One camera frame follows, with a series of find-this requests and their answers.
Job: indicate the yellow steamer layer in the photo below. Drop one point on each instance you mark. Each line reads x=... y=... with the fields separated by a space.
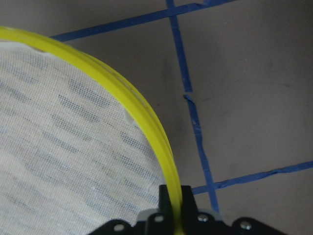
x=79 y=144

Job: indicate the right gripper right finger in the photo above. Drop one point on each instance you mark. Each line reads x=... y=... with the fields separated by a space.
x=194 y=221

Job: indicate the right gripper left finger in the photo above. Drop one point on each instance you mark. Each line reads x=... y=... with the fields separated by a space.
x=161 y=221

